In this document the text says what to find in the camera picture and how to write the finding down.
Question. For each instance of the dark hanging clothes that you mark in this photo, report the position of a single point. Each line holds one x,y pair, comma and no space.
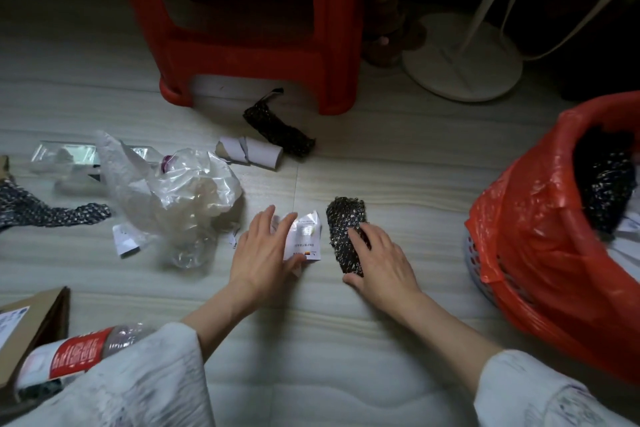
595,41

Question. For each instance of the red plastic stool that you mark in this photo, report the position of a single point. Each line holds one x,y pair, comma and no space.
250,56

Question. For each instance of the black mesh piece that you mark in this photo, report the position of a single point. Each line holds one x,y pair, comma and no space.
342,221
277,129

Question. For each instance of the clear plastic box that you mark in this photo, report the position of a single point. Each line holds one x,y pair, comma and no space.
65,154

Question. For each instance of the white sleeve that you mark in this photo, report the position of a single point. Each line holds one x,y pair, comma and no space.
525,391
135,381

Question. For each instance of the brown labelled cardboard mailer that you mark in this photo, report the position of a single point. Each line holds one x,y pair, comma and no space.
35,326

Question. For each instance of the person's left forearm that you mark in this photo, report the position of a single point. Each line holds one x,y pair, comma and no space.
220,316

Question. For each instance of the person's left hand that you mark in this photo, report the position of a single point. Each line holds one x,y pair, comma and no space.
260,266

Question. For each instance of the black white patterned cloth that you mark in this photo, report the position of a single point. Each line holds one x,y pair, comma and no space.
40,214

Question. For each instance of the plastic bottle red label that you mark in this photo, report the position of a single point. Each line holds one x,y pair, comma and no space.
75,354

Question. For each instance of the red-lined waste basket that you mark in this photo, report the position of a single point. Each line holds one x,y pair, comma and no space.
475,264

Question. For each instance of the person's right hand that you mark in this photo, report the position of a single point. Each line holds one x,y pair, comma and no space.
387,281

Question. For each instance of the clear plastic bag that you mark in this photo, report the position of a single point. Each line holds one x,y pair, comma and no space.
165,191

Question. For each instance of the person's right forearm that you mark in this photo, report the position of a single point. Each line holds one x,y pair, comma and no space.
450,341

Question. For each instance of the small white paper scrap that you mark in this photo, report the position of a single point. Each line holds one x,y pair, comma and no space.
125,239

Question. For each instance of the white round fan base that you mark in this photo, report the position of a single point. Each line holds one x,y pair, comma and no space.
460,71

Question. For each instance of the white left sleeve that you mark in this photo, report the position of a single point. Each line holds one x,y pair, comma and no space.
135,381

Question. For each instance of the white right sleeve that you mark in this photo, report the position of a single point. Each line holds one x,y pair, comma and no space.
525,391

